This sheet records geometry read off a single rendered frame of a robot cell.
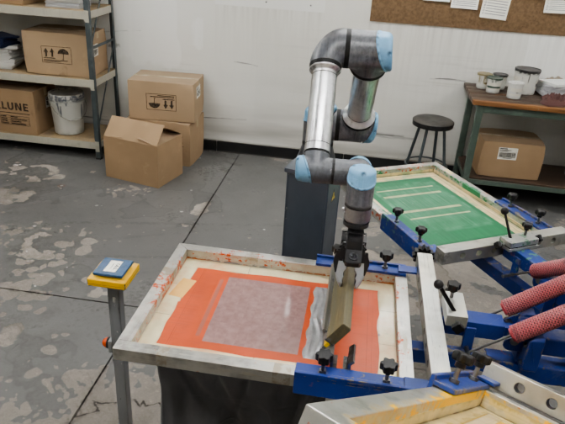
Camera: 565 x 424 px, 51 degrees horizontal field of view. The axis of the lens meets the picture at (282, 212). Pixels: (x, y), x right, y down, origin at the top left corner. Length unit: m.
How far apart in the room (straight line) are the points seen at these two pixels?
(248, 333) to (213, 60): 4.06
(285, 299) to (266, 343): 0.23
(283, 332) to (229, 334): 0.16
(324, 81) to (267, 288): 0.68
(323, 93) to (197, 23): 3.86
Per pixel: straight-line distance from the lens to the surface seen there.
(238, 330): 1.74
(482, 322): 1.78
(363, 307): 1.88
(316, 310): 1.83
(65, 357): 3.24
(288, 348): 1.68
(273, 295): 1.89
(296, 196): 2.23
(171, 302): 1.86
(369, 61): 1.81
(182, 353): 1.61
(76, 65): 5.48
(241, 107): 5.58
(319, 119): 1.71
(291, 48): 5.38
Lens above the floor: 2.01
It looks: 26 degrees down
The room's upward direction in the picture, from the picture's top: 4 degrees clockwise
